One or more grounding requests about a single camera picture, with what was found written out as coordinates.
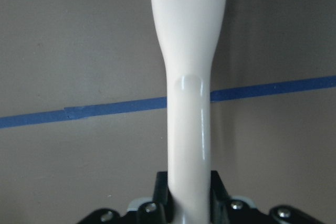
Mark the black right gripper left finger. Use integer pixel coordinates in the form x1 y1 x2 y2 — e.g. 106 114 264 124
78 172 173 224

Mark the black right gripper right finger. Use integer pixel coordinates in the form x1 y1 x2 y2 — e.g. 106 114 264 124
210 170 322 223

